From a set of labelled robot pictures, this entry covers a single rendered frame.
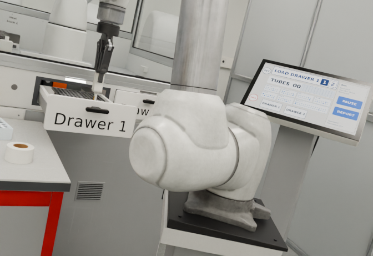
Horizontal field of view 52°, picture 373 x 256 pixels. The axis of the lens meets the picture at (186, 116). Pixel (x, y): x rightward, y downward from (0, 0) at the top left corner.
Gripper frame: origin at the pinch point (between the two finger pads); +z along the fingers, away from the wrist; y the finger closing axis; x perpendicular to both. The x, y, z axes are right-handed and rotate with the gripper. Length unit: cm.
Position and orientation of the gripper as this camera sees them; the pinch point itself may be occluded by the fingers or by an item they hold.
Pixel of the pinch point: (98, 81)
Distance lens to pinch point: 137.2
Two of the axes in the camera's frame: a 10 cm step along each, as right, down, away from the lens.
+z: -2.2, 9.6, 1.5
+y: -4.5, -2.4, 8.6
